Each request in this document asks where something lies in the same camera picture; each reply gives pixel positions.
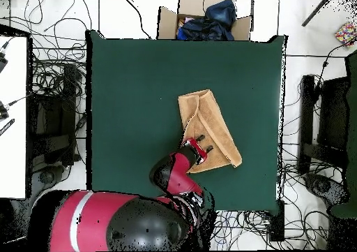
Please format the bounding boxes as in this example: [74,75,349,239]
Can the tangled black floor cables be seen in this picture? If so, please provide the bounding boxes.
[278,142,349,250]
[27,47,87,102]

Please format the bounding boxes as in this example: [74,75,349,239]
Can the grey metal bar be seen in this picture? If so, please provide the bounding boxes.
[301,0,334,27]

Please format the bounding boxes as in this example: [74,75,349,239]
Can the black metal stand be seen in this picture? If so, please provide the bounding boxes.
[298,74,351,175]
[30,64,82,166]

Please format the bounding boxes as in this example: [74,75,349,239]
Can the multicoloured patterned cloth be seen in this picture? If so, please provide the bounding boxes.
[334,22,357,49]

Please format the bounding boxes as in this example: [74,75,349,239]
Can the white side table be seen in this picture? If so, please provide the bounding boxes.
[0,35,29,200]

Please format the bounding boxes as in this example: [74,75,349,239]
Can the tan terry towel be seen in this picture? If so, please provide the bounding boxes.
[177,89,243,175]

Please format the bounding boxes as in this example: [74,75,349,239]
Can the black power box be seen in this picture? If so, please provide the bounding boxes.
[268,200,285,242]

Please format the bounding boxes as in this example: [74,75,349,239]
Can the long black cable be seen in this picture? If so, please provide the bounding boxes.
[123,0,152,40]

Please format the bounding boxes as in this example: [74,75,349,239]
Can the blue denim jeans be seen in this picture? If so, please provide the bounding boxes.
[205,0,237,29]

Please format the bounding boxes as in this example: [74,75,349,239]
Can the dark navy garment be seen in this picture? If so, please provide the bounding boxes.
[176,17,235,42]

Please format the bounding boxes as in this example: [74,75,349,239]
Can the dark green table cloth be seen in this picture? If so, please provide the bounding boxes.
[85,30,288,215]

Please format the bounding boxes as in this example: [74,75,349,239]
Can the open cardboard box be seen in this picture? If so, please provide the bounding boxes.
[157,0,253,42]

